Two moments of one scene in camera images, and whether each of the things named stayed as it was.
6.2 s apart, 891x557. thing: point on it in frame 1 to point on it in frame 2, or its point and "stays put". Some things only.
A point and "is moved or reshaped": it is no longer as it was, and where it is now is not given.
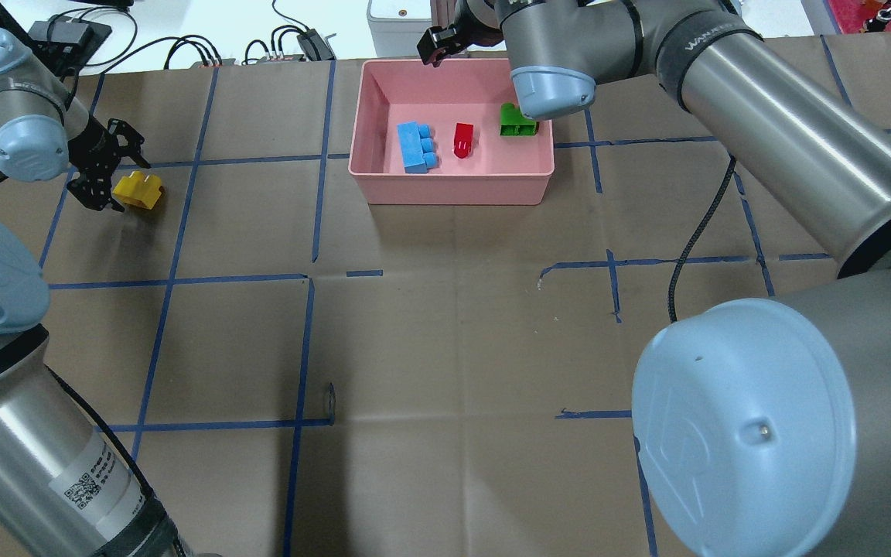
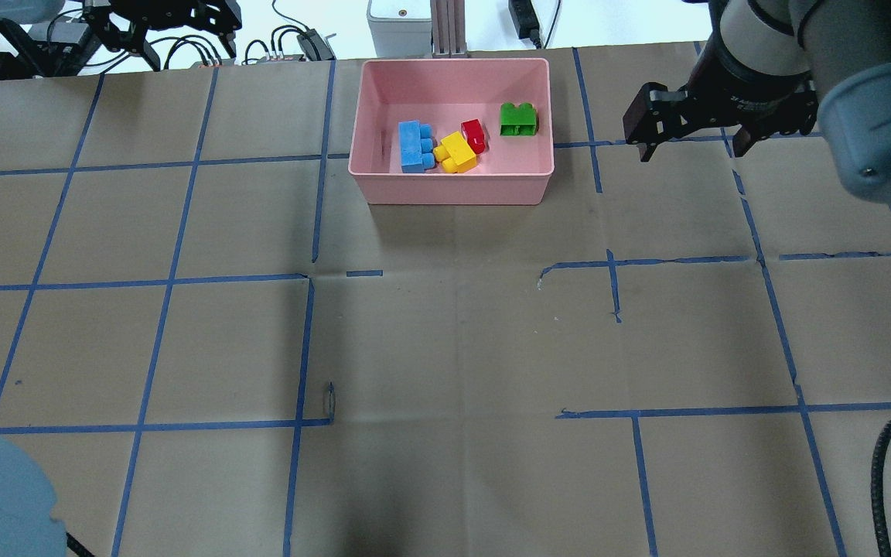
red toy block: [463, 139] is moved or reshaped
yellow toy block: [142, 190] to [455, 154]
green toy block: [513, 123] stays put
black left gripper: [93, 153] to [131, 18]
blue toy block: [417, 147] stays put
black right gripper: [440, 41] to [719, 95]
